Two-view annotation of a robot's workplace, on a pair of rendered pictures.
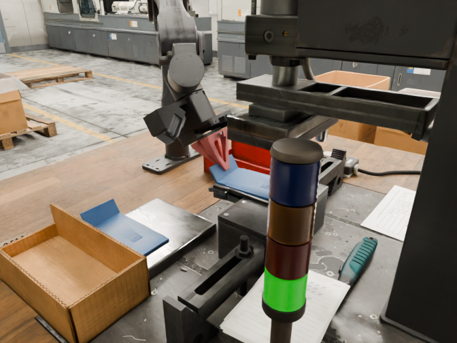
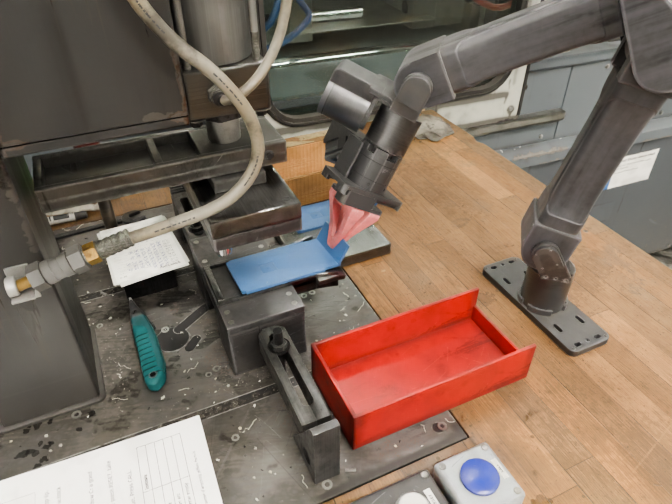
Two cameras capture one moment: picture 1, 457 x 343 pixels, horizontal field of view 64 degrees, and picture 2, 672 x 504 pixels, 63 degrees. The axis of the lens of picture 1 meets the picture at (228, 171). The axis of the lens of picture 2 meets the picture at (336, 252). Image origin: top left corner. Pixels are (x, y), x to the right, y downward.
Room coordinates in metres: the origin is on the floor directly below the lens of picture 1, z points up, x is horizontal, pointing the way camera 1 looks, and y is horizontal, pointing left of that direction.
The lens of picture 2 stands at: (0.92, -0.53, 1.46)
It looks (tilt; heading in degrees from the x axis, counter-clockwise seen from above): 38 degrees down; 118
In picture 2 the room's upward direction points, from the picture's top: straight up
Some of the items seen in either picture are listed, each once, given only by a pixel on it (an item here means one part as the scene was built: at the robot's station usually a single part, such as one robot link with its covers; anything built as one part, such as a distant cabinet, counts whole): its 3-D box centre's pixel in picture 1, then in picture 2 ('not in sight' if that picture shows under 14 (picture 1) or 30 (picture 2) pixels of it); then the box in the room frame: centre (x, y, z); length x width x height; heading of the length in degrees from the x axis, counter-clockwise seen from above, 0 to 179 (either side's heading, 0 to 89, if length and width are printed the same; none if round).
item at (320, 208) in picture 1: (275, 222); (246, 296); (0.54, -0.08, 0.94); 0.20 x 0.10 x 0.07; 143
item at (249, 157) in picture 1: (258, 166); (421, 360); (0.80, -0.07, 0.93); 0.25 x 0.12 x 0.06; 53
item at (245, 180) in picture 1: (254, 176); (287, 255); (0.59, -0.05, 1.00); 0.15 x 0.07 x 0.03; 54
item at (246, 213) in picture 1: (277, 202); (242, 273); (0.54, -0.08, 0.98); 0.20 x 0.10 x 0.01; 143
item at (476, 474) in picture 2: not in sight; (479, 479); (0.91, -0.19, 0.93); 0.04 x 0.04 x 0.02
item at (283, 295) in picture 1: (285, 281); not in sight; (0.25, -0.05, 1.07); 0.04 x 0.04 x 0.03
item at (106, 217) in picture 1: (123, 226); (331, 205); (0.53, 0.18, 0.93); 0.15 x 0.07 x 0.03; 52
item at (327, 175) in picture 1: (319, 180); (292, 383); (0.68, -0.19, 0.95); 0.15 x 0.03 x 0.10; 143
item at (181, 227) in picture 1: (152, 233); (325, 233); (0.55, 0.14, 0.91); 0.17 x 0.16 x 0.02; 143
